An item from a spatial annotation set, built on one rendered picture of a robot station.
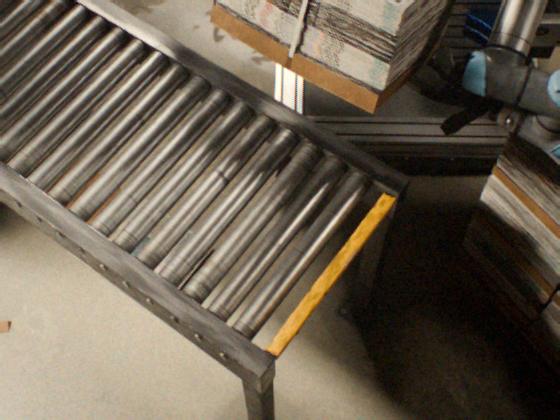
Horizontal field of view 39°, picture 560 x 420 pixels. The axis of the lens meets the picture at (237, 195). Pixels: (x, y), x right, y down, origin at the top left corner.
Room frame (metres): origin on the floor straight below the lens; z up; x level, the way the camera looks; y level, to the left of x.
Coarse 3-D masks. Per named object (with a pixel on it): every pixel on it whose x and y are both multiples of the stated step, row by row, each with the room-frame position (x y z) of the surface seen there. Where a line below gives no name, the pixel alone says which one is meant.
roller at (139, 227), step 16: (240, 112) 1.05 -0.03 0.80; (224, 128) 1.01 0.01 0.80; (240, 128) 1.02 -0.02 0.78; (208, 144) 0.97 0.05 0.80; (224, 144) 0.97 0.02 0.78; (192, 160) 0.93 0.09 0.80; (208, 160) 0.93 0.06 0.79; (176, 176) 0.89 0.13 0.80; (192, 176) 0.89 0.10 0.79; (160, 192) 0.86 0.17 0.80; (176, 192) 0.86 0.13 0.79; (144, 208) 0.82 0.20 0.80; (160, 208) 0.82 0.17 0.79; (128, 224) 0.79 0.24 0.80; (144, 224) 0.78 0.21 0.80; (112, 240) 0.76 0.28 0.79; (128, 240) 0.75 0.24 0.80
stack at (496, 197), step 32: (512, 160) 0.90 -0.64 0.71; (544, 160) 0.83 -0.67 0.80; (544, 192) 0.81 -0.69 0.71; (512, 224) 0.83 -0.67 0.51; (480, 256) 0.86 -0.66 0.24; (544, 256) 0.73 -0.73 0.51; (480, 288) 0.82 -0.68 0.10; (512, 288) 0.76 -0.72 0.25; (512, 320) 0.71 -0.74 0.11; (544, 320) 0.65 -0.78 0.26; (544, 352) 0.60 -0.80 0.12
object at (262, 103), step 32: (96, 0) 1.43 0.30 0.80; (128, 32) 1.32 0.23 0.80; (160, 32) 1.31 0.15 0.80; (192, 64) 1.20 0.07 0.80; (256, 96) 1.09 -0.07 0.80; (288, 128) 0.99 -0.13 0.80; (320, 128) 0.98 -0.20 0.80; (320, 160) 0.93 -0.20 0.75; (352, 160) 0.89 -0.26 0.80; (384, 192) 0.81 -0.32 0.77
